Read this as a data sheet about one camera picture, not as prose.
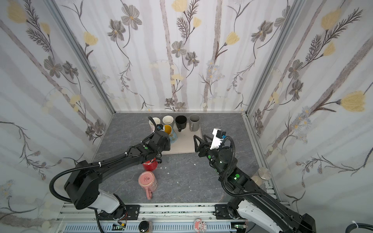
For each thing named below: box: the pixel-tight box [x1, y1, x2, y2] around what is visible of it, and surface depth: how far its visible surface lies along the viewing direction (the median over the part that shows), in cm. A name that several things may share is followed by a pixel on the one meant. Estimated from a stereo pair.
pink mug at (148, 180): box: [137, 170, 158, 200], surface depth 76 cm
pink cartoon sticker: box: [193, 218, 207, 233], surface depth 69 cm
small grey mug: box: [162, 115, 174, 129], surface depth 106 cm
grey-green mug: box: [188, 114, 201, 132], surface depth 103 cm
